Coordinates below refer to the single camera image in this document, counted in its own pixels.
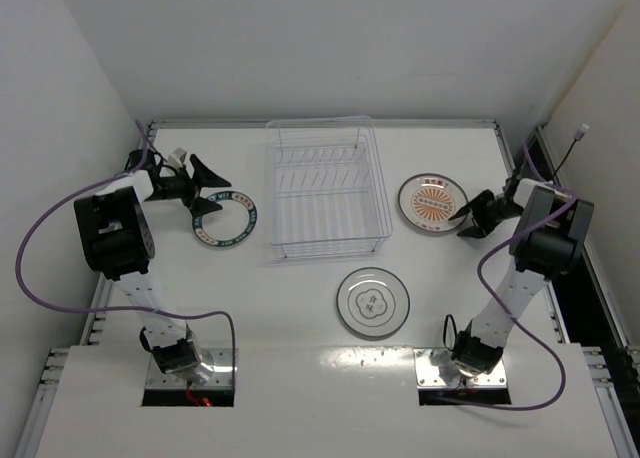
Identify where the dark green ring plate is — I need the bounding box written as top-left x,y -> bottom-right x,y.
192,190 -> 258,249

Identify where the orange sunburst plate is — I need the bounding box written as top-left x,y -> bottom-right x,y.
397,173 -> 468,234

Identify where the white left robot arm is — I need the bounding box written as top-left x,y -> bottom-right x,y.
74,148 -> 231,385

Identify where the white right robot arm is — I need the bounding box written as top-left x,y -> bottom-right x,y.
451,178 -> 595,377

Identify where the white plate green rim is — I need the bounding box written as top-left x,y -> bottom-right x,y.
336,267 -> 411,341

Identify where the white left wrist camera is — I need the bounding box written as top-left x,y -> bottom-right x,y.
166,148 -> 187,169

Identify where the black cable white connector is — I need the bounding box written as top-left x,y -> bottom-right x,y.
551,123 -> 590,180

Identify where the white wire dish rack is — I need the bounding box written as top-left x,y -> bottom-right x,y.
265,116 -> 393,260

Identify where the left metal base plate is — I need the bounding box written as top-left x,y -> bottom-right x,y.
145,348 -> 237,392

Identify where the metal base plate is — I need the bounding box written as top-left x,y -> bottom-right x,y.
413,347 -> 508,391
145,348 -> 237,392

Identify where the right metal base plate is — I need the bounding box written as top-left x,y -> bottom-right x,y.
413,347 -> 508,391

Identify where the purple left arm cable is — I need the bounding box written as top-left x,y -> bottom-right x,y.
16,118 -> 237,379

